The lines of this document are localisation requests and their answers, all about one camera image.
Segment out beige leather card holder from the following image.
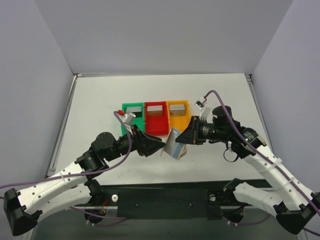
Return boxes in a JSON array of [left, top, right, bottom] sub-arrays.
[[160, 127, 188, 161]]

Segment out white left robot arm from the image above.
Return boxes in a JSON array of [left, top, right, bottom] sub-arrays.
[[3, 125, 166, 236]]

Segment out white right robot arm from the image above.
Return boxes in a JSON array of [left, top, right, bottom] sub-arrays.
[[175, 106, 320, 235]]

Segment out cards in green bin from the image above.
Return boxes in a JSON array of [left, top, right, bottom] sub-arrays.
[[125, 106, 143, 118]]

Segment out yellow plastic bin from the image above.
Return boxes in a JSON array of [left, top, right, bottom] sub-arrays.
[[166, 100, 191, 132]]

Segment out green plastic bin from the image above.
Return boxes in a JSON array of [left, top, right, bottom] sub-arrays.
[[122, 102, 146, 132]]

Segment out red plastic bin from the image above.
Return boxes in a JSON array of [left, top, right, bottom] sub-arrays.
[[144, 101, 169, 136]]

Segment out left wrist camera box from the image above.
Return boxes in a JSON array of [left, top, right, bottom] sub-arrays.
[[123, 112, 136, 126]]

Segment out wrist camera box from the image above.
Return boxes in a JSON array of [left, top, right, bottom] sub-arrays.
[[194, 97, 211, 120], [123, 112, 136, 126]]

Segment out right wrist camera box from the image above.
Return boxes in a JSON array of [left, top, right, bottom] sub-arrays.
[[194, 97, 211, 120]]

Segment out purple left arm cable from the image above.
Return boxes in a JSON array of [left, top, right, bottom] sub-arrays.
[[0, 109, 136, 191]]

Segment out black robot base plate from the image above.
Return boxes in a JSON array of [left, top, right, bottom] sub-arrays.
[[72, 177, 254, 221]]

